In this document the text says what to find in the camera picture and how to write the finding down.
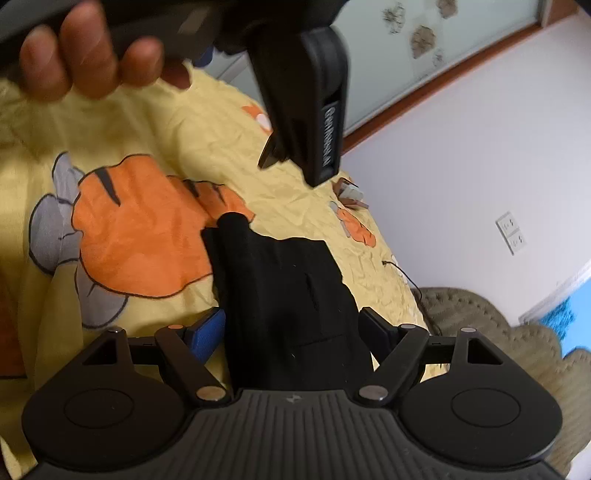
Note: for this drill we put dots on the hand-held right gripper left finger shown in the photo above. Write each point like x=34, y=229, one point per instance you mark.
x=205, y=333

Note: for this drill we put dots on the person's left hand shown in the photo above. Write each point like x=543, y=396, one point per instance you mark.
x=83, y=60

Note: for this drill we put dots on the yellow cartoon printed bedsheet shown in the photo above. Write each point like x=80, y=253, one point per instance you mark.
x=138, y=129

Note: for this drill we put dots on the olive padded headboard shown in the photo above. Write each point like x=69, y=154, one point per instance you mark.
x=508, y=355

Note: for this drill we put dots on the white wall socket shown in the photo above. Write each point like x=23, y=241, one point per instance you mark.
x=517, y=242
x=507, y=224

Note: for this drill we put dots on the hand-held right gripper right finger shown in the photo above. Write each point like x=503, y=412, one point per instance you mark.
x=377, y=333

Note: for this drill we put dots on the floral glass door wooden frame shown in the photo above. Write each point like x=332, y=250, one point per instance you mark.
x=461, y=41

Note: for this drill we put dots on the window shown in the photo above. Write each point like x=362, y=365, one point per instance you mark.
x=572, y=318

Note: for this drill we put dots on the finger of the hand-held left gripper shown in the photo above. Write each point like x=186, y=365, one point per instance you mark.
x=272, y=154

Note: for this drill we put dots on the brown case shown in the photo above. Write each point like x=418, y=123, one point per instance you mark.
x=351, y=193

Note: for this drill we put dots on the black pants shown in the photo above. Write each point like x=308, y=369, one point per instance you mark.
x=286, y=295

